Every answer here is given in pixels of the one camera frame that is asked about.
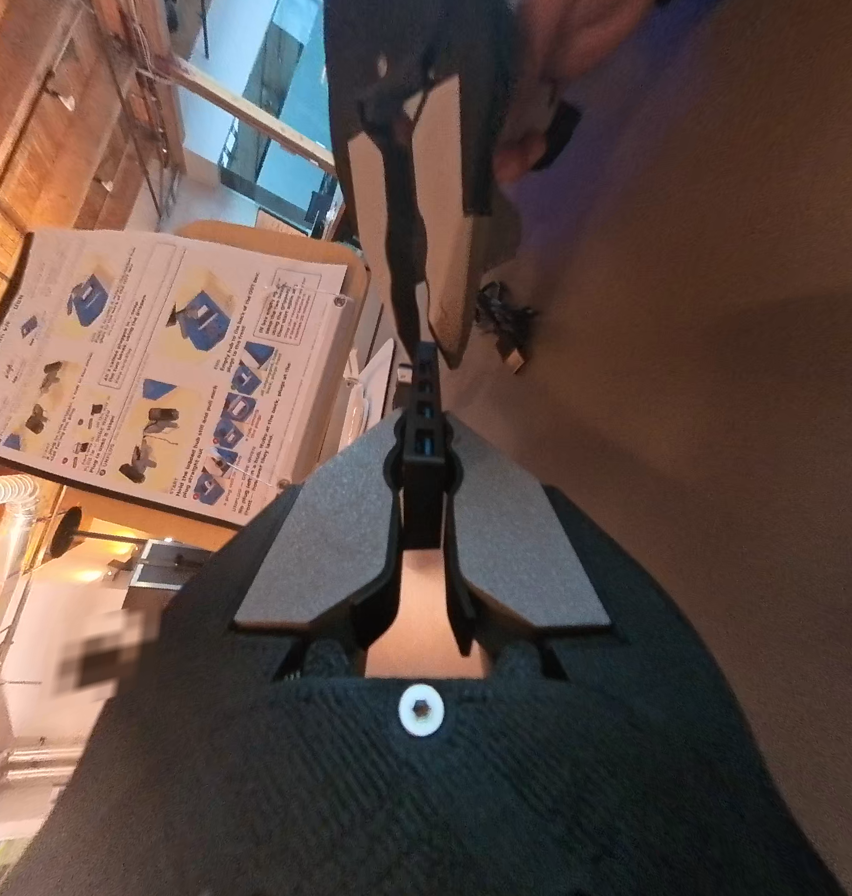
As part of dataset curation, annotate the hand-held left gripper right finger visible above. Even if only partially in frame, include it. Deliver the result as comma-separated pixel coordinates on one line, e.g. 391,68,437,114
440,411,616,660

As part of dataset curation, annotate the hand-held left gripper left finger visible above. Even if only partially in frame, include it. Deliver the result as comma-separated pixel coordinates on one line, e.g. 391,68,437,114
232,409,407,676

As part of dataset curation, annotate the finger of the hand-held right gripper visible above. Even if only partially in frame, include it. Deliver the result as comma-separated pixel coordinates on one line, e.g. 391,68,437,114
405,73,521,372
345,126,427,351

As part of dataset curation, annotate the black usb hub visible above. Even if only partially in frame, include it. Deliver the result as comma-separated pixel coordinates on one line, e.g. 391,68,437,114
401,339,447,550

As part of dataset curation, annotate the black usb cable bundle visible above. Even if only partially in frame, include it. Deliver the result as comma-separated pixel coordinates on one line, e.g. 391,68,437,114
476,280,539,375

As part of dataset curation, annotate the person's right hand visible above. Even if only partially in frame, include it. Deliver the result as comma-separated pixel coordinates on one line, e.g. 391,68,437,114
495,0,658,186

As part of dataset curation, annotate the instruction sheet on wooden stand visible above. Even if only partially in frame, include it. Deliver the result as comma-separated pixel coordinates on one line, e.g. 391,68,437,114
0,220,372,533

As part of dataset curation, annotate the black floor lamp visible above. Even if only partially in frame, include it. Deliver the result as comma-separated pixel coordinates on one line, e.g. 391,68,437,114
48,505,213,561

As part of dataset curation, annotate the printed instruction sheet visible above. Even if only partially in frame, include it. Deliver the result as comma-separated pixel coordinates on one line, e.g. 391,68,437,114
0,231,350,529

